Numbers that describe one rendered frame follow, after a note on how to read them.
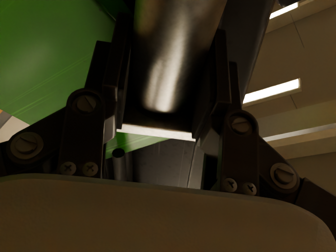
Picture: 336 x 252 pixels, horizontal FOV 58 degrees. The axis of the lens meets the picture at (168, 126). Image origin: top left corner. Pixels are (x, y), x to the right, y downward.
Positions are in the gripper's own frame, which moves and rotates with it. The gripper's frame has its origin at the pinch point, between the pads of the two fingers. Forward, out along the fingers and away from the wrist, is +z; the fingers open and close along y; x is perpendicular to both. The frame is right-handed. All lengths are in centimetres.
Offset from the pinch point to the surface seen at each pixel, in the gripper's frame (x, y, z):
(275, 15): -322, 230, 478
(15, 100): -7.1, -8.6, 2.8
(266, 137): -227, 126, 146
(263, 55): -433, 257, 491
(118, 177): -13.1, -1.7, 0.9
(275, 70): -402, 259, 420
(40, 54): -2.6, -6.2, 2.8
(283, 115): -218, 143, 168
